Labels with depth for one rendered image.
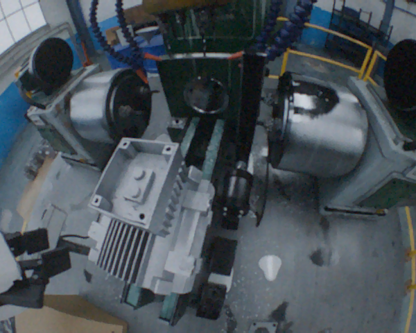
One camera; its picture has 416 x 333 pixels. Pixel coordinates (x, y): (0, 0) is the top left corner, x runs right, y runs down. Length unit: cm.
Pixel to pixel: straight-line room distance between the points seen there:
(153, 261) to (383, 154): 45
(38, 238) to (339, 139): 51
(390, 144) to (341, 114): 12
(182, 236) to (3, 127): 565
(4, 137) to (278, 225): 582
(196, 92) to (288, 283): 64
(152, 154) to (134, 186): 7
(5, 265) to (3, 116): 561
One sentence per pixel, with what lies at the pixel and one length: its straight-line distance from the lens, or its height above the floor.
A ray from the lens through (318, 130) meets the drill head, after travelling 34.
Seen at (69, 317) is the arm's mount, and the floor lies 95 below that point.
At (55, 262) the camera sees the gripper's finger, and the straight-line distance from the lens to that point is 21.
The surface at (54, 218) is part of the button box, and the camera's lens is 45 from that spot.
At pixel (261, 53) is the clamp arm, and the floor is 125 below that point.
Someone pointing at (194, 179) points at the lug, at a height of 108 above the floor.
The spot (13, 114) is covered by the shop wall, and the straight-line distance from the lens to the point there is 585.
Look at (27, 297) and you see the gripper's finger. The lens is 18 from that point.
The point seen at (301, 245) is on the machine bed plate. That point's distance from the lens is 58.
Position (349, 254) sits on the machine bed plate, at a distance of 68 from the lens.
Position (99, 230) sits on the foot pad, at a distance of 32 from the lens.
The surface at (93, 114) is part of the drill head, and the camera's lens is 50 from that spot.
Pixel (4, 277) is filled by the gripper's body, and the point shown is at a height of 125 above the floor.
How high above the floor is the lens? 132
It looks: 57 degrees down
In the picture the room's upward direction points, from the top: 8 degrees counter-clockwise
